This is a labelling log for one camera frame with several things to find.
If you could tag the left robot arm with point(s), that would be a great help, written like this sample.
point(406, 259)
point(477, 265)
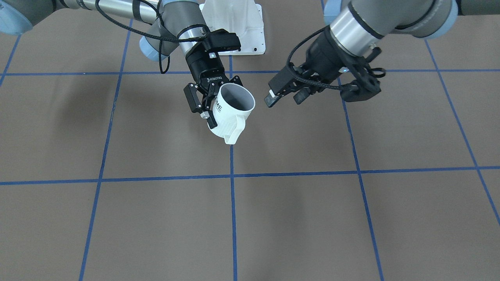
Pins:
point(358, 25)

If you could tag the white pedestal column base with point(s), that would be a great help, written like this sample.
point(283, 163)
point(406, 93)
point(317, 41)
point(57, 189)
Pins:
point(243, 17)

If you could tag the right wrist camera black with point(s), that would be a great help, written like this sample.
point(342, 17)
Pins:
point(221, 41)

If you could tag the white mug with handle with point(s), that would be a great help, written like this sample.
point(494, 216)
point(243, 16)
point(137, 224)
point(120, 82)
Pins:
point(232, 106)

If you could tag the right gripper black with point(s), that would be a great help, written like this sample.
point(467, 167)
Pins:
point(200, 67)

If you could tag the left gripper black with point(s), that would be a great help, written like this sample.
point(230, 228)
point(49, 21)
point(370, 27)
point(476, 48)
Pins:
point(321, 58)

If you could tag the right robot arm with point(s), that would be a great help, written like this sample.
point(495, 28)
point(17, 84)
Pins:
point(164, 26)

